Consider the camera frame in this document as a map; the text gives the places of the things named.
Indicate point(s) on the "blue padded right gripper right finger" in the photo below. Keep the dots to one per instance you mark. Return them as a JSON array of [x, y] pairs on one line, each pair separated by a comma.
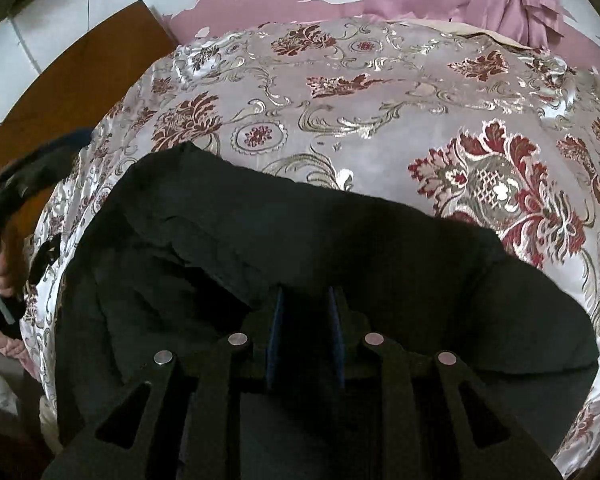
[[337, 340]]

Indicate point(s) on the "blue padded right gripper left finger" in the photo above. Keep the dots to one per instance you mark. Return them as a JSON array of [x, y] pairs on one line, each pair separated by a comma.
[[272, 368]]

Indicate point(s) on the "large black jacket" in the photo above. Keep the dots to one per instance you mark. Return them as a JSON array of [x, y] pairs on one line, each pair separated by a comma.
[[462, 361]]

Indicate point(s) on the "floral satin bedspread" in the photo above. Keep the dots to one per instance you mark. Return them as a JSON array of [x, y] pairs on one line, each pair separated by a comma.
[[456, 124]]

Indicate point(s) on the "brown wooden headboard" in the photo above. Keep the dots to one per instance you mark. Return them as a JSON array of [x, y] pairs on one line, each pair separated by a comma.
[[81, 86]]

